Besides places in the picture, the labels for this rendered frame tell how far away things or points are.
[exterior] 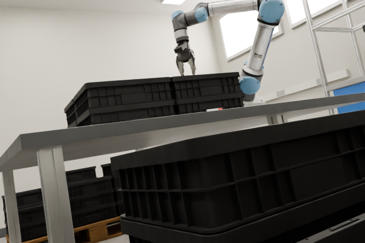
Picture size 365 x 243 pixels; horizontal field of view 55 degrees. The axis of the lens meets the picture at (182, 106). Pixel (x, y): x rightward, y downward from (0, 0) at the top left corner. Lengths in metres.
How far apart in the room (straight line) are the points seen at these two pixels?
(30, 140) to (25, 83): 3.85
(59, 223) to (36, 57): 4.01
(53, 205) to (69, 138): 0.19
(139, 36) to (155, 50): 0.33
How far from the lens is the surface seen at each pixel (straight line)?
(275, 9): 1.81
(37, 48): 5.00
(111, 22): 5.42
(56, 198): 1.06
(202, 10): 1.90
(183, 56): 1.88
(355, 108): 3.46
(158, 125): 1.12
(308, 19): 3.74
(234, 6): 1.98
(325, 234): 0.36
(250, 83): 1.95
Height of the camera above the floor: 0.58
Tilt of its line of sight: 7 degrees up
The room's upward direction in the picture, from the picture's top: 10 degrees counter-clockwise
